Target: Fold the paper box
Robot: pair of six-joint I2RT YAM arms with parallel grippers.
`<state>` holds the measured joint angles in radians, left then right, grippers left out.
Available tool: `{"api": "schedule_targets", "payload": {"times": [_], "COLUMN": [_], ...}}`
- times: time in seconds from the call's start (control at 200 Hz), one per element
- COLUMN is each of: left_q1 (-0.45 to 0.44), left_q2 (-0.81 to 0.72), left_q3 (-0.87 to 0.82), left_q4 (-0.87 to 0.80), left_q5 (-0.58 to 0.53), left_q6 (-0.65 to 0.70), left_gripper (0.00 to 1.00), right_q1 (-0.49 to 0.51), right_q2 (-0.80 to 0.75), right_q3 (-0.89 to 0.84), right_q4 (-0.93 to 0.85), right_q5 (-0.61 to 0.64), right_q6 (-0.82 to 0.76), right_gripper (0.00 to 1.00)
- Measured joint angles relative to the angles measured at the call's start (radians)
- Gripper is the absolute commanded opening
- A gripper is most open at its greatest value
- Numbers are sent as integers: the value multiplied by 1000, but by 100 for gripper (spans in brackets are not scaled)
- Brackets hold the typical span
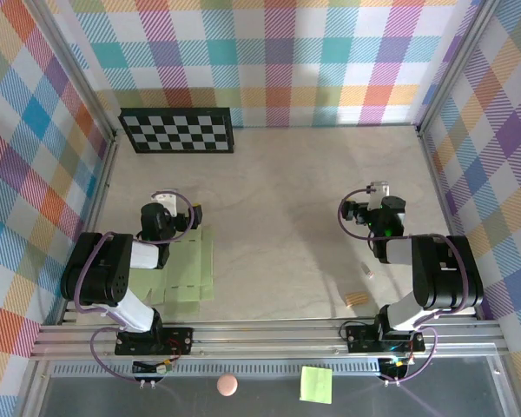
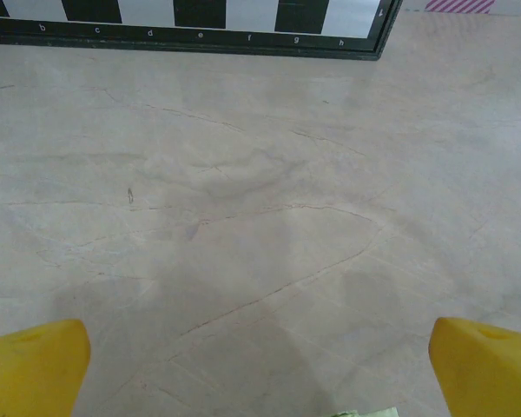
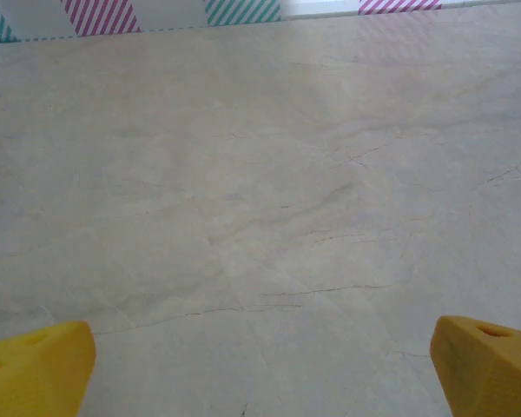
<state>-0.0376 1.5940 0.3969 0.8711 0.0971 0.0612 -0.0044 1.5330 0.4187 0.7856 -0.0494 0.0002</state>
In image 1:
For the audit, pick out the light green paper box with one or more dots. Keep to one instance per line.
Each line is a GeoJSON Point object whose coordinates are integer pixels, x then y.
{"type": "Point", "coordinates": [186, 269]}

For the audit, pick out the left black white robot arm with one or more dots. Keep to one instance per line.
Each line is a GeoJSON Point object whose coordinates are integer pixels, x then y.
{"type": "Point", "coordinates": [95, 269]}

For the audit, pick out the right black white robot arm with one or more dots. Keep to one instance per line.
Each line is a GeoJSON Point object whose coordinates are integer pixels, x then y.
{"type": "Point", "coordinates": [443, 273]}

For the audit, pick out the black white checkerboard panel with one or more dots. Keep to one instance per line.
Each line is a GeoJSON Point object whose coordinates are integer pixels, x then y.
{"type": "Point", "coordinates": [178, 129]}

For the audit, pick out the small tan corrugated cardboard piece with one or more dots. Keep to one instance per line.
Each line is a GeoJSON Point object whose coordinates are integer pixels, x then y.
{"type": "Point", "coordinates": [356, 299]}

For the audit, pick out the small black connector board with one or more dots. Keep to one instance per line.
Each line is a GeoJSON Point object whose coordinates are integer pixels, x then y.
{"type": "Point", "coordinates": [395, 369]}
{"type": "Point", "coordinates": [149, 368]}

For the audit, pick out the perforated metal strip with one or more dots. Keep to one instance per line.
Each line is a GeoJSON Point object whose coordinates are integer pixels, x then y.
{"type": "Point", "coordinates": [243, 370]}

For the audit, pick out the pink round disc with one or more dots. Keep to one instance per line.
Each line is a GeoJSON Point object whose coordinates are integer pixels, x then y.
{"type": "Point", "coordinates": [227, 385]}

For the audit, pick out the green sticky note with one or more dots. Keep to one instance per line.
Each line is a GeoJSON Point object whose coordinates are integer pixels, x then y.
{"type": "Point", "coordinates": [316, 385]}

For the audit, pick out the dark reflective panel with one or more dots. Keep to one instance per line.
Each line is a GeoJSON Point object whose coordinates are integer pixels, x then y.
{"type": "Point", "coordinates": [460, 391]}

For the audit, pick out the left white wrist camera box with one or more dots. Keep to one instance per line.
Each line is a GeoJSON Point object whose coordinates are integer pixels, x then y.
{"type": "Point", "coordinates": [165, 200]}

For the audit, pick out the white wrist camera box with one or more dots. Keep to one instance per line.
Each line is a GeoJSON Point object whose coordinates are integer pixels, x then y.
{"type": "Point", "coordinates": [380, 191]}
{"type": "Point", "coordinates": [165, 200]}

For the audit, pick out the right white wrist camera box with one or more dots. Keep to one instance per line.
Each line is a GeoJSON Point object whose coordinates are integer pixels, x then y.
{"type": "Point", "coordinates": [380, 191]}

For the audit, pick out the aluminium side rail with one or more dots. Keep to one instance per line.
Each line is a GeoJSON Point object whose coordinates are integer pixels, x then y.
{"type": "Point", "coordinates": [447, 217]}
{"type": "Point", "coordinates": [96, 208]}

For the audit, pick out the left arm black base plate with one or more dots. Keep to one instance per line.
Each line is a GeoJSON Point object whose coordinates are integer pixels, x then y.
{"type": "Point", "coordinates": [178, 339]}

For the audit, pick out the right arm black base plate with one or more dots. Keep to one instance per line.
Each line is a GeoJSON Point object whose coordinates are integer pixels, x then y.
{"type": "Point", "coordinates": [360, 339]}

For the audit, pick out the aluminium cross rail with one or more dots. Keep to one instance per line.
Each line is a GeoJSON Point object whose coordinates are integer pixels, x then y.
{"type": "Point", "coordinates": [265, 339]}

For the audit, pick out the aluminium corner post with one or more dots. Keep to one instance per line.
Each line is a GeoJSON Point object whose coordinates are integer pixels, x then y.
{"type": "Point", "coordinates": [71, 65]}
{"type": "Point", "coordinates": [455, 65]}

